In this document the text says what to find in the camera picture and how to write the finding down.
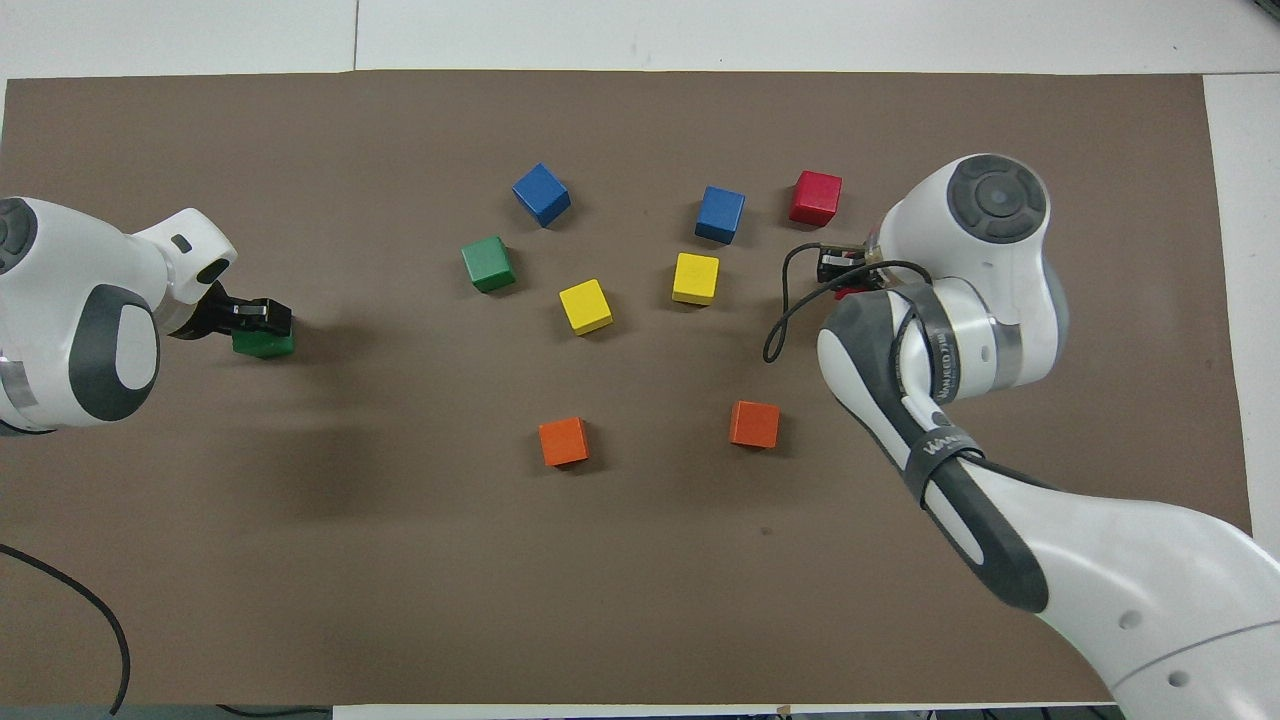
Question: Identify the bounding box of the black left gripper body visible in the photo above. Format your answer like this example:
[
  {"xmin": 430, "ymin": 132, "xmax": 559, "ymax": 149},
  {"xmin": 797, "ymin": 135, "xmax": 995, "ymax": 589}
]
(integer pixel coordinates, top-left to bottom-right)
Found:
[{"xmin": 172, "ymin": 282, "xmax": 265, "ymax": 341}]

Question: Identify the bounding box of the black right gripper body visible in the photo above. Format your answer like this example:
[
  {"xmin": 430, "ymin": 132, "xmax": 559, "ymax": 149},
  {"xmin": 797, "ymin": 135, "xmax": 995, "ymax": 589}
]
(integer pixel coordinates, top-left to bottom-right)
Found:
[{"xmin": 834, "ymin": 247, "xmax": 886, "ymax": 286}]

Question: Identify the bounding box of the green cube block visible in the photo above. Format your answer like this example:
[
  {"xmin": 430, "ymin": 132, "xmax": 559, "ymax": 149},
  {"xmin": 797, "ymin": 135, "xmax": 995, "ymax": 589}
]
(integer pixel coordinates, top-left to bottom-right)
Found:
[
  {"xmin": 461, "ymin": 235, "xmax": 517, "ymax": 294},
  {"xmin": 231, "ymin": 330, "xmax": 297, "ymax": 360}
]

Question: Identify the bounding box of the blue cube block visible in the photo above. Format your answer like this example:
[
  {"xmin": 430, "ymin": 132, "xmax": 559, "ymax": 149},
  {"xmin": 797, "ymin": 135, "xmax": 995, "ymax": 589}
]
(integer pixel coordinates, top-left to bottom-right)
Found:
[
  {"xmin": 512, "ymin": 162, "xmax": 572, "ymax": 229},
  {"xmin": 694, "ymin": 185, "xmax": 747, "ymax": 246}
]

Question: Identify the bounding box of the yellow cube block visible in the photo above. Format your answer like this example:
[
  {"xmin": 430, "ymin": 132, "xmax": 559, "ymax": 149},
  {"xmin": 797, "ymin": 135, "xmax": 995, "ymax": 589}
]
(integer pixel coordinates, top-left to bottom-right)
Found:
[
  {"xmin": 558, "ymin": 278, "xmax": 615, "ymax": 336},
  {"xmin": 671, "ymin": 252, "xmax": 721, "ymax": 307}
]

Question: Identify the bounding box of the orange cube block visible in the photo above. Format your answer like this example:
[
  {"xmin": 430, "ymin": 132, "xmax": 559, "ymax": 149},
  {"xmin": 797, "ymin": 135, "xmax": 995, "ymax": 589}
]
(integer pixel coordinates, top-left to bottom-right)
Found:
[
  {"xmin": 538, "ymin": 416, "xmax": 591, "ymax": 468},
  {"xmin": 729, "ymin": 400, "xmax": 781, "ymax": 450}
]

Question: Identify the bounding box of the brown table mat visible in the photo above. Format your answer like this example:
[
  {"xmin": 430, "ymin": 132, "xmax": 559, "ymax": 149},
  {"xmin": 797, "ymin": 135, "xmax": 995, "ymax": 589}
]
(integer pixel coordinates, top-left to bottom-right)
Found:
[{"xmin": 0, "ymin": 70, "xmax": 1253, "ymax": 706}]

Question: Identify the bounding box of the black right arm gripper cable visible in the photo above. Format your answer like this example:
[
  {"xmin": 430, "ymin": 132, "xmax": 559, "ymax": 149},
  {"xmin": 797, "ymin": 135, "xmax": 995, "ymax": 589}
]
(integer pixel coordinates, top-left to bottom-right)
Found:
[{"xmin": 762, "ymin": 240, "xmax": 936, "ymax": 366}]

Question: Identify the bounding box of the black loose cable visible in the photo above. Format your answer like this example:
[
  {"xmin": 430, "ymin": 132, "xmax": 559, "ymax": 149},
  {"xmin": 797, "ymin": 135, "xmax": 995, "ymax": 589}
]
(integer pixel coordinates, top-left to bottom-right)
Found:
[{"xmin": 0, "ymin": 543, "xmax": 133, "ymax": 717}]

